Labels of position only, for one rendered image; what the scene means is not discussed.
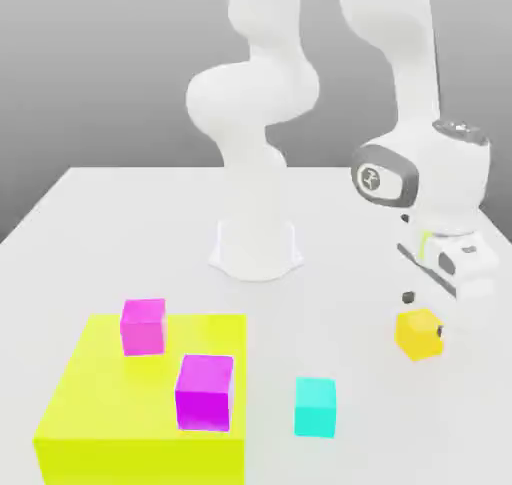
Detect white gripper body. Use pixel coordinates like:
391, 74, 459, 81
395, 242, 498, 307

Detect small orange cube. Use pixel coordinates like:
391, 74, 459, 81
394, 307, 445, 363

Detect small cyan cube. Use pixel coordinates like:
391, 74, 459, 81
294, 376, 337, 439

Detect small magenta cube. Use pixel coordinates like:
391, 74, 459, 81
119, 297, 167, 357
174, 353, 235, 433

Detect large yellow box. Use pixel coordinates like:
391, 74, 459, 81
32, 312, 247, 485

